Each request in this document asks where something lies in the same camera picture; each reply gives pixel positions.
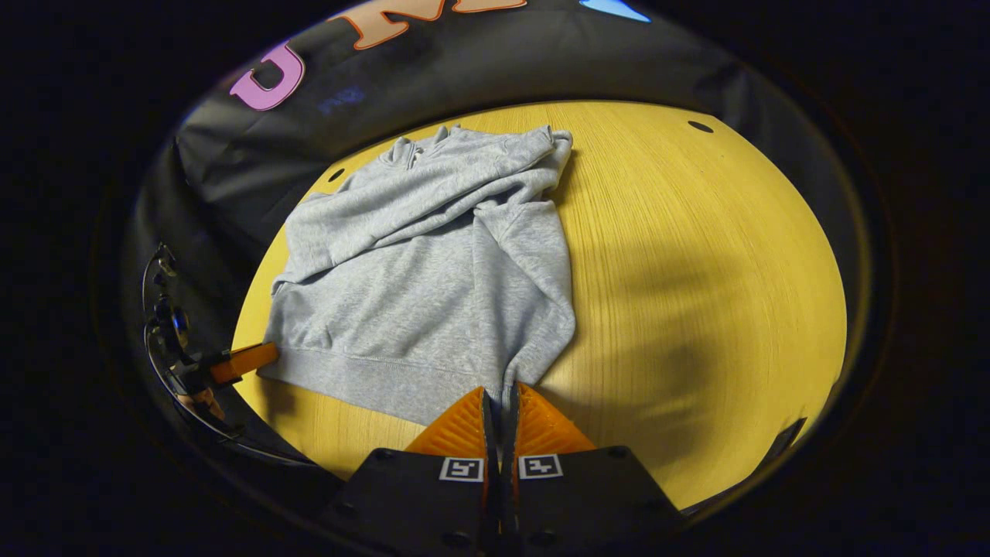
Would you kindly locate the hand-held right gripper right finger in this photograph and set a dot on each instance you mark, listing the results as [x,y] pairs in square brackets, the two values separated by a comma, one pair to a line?
[588,503]

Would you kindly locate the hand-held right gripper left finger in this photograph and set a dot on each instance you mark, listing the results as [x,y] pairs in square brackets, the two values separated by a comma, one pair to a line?
[418,503]

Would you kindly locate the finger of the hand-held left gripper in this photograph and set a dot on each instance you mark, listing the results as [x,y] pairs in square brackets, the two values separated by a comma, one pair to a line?
[244,363]

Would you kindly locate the grey zip-neck sweatshirt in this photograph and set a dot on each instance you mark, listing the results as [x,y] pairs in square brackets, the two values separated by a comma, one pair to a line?
[433,294]

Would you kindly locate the black backdrop cloth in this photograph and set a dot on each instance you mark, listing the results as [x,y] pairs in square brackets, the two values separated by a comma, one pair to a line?
[464,70]

